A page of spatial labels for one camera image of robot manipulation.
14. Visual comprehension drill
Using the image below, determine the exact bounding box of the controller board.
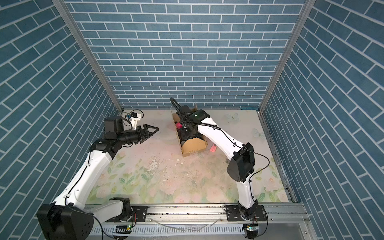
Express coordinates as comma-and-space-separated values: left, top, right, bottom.
113, 225, 132, 240
243, 224, 259, 240

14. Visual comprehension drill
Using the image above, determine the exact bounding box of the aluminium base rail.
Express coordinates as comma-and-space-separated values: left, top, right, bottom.
91, 203, 315, 237

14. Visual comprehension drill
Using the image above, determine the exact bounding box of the brown cardboard express box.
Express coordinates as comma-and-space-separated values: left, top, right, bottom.
170, 98, 209, 157

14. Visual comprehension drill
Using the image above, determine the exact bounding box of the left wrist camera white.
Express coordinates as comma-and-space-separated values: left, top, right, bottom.
124, 109, 144, 130

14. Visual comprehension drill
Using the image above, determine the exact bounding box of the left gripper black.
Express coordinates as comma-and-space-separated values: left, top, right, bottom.
116, 124, 159, 146

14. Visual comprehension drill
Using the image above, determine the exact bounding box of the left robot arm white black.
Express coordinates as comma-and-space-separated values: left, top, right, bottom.
37, 116, 159, 240

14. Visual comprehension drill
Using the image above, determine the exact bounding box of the right controller board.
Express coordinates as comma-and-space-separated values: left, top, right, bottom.
243, 224, 259, 240

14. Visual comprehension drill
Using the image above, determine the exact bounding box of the pink utility knife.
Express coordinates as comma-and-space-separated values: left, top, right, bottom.
210, 144, 217, 153

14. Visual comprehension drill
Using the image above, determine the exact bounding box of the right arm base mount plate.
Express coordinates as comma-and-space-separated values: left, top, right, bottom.
223, 204, 268, 222

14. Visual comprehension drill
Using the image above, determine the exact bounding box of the left controller board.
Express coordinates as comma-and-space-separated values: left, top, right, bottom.
113, 225, 132, 240

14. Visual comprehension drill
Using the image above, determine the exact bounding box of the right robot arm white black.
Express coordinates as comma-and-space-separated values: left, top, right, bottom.
180, 110, 255, 210

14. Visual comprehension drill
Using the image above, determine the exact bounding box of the pink blue plush toy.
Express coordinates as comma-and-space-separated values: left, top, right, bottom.
176, 122, 183, 130

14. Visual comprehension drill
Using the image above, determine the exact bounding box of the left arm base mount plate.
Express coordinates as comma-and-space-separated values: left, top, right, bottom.
118, 206, 149, 223

